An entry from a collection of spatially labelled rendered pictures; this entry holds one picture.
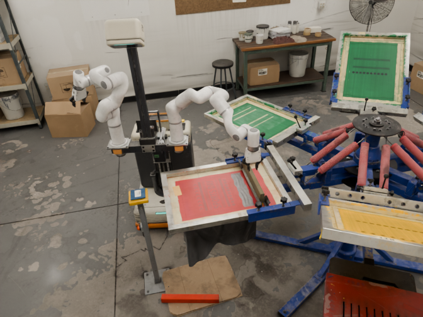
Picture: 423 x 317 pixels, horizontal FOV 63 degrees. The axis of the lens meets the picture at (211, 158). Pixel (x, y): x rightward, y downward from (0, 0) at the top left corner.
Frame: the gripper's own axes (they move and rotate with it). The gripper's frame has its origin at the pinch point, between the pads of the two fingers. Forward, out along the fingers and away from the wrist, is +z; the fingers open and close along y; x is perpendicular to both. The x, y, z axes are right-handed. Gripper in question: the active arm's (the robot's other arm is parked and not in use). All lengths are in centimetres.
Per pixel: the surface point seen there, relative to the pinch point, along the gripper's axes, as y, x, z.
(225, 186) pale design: 18.0, -4.4, 16.3
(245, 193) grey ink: 6.3, 6.7, 15.7
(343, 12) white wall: -272, -381, 8
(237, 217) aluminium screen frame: 18.2, 30.0, 12.3
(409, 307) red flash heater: -35, 110, -1
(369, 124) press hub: -80, -1, -19
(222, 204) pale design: 23.8, 13.2, 16.0
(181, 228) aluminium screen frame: 52, 30, 13
